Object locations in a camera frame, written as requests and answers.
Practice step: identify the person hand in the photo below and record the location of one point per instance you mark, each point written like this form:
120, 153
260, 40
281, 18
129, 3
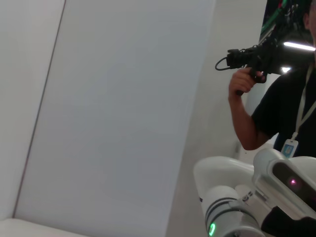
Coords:
240, 81

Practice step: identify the black handheld teleoperation controller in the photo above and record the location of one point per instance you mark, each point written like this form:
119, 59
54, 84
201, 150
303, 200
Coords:
261, 59

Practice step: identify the person bare forearm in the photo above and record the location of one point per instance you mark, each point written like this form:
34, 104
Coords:
244, 128

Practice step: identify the white striped right robot arm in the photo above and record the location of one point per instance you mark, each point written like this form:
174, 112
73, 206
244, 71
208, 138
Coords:
217, 195

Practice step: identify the person black shirt torso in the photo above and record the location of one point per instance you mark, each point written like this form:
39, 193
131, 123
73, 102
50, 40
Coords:
279, 111

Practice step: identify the ceiling tube light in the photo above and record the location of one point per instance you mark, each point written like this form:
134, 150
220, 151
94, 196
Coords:
298, 46

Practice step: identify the blue white id badge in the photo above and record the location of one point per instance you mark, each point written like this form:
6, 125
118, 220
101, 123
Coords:
288, 149

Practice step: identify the white robot body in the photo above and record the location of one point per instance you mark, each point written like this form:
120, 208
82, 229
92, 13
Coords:
266, 163

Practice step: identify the person head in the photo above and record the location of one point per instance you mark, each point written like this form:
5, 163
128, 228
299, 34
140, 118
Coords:
312, 27

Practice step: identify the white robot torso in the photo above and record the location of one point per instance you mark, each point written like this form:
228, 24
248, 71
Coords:
222, 170

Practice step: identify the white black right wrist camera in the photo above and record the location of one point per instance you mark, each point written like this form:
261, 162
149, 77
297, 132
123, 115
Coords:
286, 222

